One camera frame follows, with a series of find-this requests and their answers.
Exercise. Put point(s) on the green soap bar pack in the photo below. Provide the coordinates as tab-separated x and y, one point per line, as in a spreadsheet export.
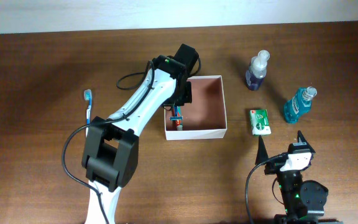
259	122

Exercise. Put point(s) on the blue mouthwash bottle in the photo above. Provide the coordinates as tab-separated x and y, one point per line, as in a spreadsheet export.
299	105

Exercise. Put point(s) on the red green toothpaste tube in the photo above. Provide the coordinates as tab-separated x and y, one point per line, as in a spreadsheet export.
178	125

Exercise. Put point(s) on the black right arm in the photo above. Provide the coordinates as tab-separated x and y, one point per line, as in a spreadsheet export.
303	200

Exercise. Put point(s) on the pink white open box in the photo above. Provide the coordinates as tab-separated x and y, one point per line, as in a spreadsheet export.
205	117

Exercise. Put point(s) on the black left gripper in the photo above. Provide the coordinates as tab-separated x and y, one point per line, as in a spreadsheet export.
188	96

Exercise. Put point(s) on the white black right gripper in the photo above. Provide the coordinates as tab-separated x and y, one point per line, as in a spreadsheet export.
262	154

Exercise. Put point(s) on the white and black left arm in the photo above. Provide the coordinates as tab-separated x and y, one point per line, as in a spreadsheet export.
110	156

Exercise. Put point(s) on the blue white toothbrush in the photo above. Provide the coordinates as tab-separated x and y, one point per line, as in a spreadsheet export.
88	97

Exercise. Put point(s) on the purple foam soap bottle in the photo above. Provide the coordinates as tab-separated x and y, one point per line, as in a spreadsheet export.
257	70

